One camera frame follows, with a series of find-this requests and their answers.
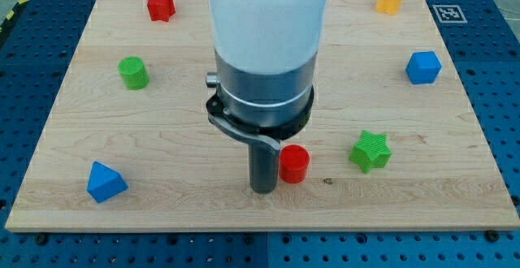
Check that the green cylinder block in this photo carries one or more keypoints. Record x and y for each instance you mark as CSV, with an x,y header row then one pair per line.
x,y
133,73

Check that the blue triangle block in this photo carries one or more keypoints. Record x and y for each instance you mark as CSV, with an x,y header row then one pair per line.
x,y
104,183

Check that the white fiducial marker tag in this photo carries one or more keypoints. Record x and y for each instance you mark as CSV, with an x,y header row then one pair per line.
x,y
449,14

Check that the blue hexagon block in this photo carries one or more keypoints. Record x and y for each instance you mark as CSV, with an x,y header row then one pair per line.
x,y
423,67

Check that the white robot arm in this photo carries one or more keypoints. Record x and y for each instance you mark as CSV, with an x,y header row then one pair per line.
x,y
265,53

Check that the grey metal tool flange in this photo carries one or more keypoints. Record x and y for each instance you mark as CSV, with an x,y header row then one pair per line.
x,y
276,104

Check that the red cylinder block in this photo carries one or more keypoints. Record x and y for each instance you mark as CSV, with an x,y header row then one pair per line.
x,y
293,164

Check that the red star block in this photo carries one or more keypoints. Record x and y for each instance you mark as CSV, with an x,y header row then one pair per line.
x,y
161,10

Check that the wooden board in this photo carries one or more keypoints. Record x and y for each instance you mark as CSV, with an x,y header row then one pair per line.
x,y
183,174

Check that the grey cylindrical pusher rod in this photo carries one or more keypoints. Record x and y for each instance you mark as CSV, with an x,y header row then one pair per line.
x,y
264,153

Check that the green star block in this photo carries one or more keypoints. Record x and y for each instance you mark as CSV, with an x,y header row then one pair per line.
x,y
370,151

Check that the yellow heart block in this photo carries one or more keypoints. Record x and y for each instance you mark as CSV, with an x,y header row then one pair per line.
x,y
390,7

